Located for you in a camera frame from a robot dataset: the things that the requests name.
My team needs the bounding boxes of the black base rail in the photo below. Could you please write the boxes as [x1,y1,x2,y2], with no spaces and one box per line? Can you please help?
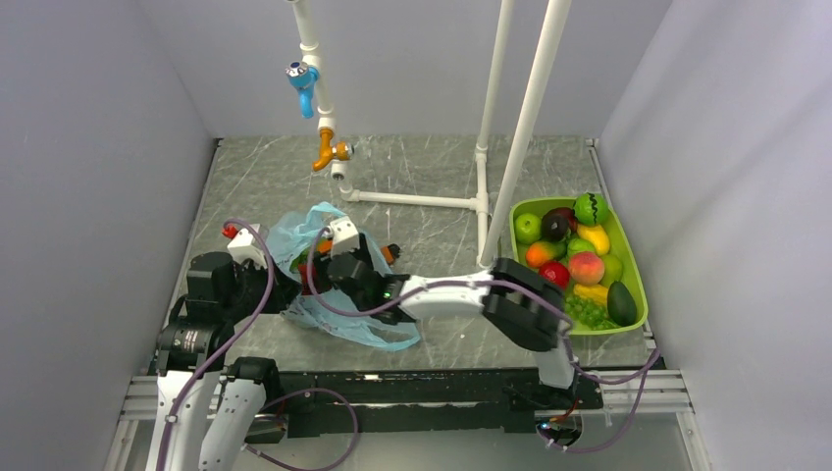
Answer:
[246,367,603,445]

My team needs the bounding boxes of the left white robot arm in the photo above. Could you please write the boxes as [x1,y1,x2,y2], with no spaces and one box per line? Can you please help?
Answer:
[146,251,300,470]

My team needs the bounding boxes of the fake red pomegranate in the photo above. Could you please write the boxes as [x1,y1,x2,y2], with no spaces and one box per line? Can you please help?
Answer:
[538,260,571,289]

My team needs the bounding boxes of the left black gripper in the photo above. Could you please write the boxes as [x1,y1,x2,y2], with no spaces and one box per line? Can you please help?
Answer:
[222,254,304,322]

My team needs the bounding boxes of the white PVC pipe frame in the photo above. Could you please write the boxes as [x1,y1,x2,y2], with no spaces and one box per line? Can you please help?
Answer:
[290,0,572,268]

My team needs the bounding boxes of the fake watermelon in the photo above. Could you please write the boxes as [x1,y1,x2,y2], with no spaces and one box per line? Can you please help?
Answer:
[572,192,610,226]

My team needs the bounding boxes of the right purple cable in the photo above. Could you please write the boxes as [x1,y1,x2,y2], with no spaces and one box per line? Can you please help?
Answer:
[305,225,663,455]

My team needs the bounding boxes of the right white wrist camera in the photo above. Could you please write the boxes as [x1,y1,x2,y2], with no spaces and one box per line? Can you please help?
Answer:
[327,216,360,256]

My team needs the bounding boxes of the green plastic basket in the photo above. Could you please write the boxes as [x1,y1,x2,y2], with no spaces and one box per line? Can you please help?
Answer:
[510,192,649,336]

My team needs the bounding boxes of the fake dark purple fruit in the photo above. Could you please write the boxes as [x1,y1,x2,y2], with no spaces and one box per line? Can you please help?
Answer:
[541,207,577,242]

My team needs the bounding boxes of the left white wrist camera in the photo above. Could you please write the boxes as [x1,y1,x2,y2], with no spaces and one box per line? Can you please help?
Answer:
[222,224,268,269]

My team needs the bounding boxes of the black orange clip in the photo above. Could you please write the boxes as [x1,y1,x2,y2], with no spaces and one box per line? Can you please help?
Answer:
[381,243,401,266]

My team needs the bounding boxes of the fake pale green pear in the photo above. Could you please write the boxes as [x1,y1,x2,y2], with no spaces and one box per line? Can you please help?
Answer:
[599,253,624,287]

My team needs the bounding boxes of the fake yellow lemon in basket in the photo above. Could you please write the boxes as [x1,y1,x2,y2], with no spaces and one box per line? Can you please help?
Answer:
[577,224,611,256]

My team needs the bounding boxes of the fake yellow banana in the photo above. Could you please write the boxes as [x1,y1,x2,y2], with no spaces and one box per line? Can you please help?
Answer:
[573,284,609,308]

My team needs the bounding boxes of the fake green grapes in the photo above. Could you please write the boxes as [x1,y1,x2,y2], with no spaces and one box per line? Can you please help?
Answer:
[565,295,618,331]

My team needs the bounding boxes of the fake orange fruit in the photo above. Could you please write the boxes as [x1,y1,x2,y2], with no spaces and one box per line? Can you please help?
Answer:
[316,239,333,255]

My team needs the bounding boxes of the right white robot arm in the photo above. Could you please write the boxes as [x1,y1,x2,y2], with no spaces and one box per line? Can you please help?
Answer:
[316,252,579,407]

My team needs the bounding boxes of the fake mango orange green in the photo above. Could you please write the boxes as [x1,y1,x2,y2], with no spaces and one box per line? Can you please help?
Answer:
[525,240,567,269]

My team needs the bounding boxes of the fake peach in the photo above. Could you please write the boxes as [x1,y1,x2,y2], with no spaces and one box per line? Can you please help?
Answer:
[567,251,605,286]

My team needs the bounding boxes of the fake lime green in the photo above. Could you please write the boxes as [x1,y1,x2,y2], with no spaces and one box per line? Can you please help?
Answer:
[567,237,597,257]

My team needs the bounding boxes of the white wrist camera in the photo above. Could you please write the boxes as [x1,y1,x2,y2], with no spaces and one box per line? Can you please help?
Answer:
[222,224,268,269]
[327,216,360,256]

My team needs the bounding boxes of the fake green apple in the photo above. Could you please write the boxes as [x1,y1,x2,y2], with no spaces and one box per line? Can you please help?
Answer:
[513,213,542,245]

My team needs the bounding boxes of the fake avocado dark green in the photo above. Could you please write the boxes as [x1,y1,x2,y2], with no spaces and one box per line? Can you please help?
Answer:
[606,281,638,327]

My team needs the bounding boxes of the blue plastic tap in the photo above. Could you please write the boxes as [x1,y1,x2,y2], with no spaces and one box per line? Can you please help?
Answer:
[286,61,319,119]

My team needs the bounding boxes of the orange plastic tap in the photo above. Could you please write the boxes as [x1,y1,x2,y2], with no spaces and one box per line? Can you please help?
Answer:
[312,128,354,172]

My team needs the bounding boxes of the light blue plastic bag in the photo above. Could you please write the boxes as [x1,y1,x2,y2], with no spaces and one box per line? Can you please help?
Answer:
[266,202,421,351]

